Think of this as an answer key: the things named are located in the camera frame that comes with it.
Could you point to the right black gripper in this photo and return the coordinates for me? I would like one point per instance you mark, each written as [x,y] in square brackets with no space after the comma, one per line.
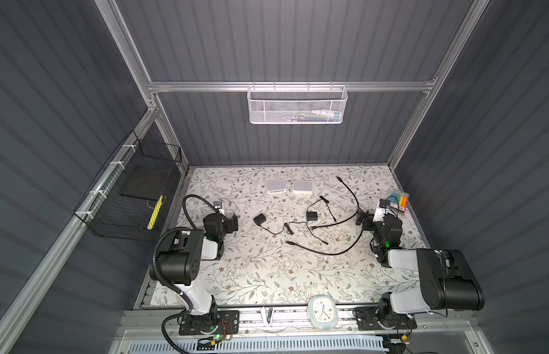
[370,223]

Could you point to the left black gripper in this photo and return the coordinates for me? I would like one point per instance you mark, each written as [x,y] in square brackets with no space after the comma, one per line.
[229,223]

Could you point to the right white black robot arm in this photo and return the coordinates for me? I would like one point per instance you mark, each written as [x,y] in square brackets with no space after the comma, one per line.
[445,279]

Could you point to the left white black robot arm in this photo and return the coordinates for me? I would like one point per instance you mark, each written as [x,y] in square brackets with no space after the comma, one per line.
[176,262]

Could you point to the pack of coloured markers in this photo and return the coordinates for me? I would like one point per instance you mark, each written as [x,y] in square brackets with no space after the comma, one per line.
[397,202]

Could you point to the floral patterned table mat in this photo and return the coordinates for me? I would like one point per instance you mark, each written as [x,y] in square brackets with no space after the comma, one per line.
[258,268]

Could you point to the yellow black striped marker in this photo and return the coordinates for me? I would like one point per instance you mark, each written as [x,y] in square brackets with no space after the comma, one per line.
[155,213]

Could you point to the mint green alarm clock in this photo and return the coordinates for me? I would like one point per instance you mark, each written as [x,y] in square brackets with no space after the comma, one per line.
[322,312]

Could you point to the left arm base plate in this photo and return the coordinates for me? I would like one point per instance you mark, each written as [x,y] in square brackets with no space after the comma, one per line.
[222,322]

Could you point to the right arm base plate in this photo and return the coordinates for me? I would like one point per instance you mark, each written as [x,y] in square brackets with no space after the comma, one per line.
[373,318]

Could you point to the black wire wall basket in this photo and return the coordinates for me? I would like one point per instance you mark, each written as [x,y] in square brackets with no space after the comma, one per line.
[120,203]

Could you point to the white wire mesh basket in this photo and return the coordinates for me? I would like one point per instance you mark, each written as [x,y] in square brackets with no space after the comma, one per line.
[296,104]

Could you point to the white ventilated cable duct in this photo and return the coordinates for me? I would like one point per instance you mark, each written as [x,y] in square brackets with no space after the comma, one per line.
[288,344]

